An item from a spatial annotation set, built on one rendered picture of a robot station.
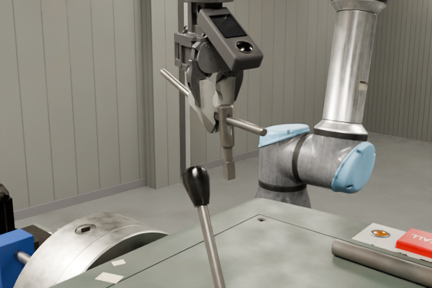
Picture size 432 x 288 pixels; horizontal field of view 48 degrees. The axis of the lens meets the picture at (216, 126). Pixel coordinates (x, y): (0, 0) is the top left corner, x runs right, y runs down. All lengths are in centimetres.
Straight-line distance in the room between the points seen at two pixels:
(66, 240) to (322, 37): 613
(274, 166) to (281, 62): 502
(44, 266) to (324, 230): 43
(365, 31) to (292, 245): 53
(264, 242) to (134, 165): 411
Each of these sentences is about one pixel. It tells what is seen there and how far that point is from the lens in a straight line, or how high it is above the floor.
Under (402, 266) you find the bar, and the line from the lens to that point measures 66.
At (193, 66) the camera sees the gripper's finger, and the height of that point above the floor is 150.
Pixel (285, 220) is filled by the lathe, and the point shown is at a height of 125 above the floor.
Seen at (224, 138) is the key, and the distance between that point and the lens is 72.
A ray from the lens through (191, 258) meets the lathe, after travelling 68.
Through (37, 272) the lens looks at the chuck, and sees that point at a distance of 83.
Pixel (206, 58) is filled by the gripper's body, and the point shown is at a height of 151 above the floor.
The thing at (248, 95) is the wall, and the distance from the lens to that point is 571.
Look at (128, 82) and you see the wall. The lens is 462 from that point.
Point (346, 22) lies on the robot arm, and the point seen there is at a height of 157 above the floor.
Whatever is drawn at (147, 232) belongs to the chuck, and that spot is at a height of 123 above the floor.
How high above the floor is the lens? 156
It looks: 12 degrees down
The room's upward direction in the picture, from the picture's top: straight up
